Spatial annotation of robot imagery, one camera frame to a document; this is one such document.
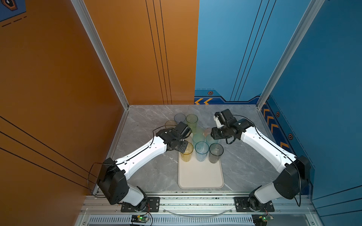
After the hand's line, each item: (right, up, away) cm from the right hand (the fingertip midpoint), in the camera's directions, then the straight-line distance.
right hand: (213, 134), depth 82 cm
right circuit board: (+22, -42, -12) cm, 49 cm away
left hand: (-18, -6, -1) cm, 19 cm away
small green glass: (-6, +1, +16) cm, 17 cm away
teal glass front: (-8, -3, +9) cm, 12 cm away
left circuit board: (-40, -42, -12) cm, 59 cm away
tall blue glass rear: (-20, +10, +12) cm, 25 cm away
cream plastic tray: (-10, -24, 0) cm, 26 cm away
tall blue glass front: (-6, -10, +6) cm, 13 cm away
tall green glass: (-12, +7, +10) cm, 17 cm away
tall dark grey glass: (+2, -10, +2) cm, 11 cm away
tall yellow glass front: (-15, -16, +8) cm, 23 cm away
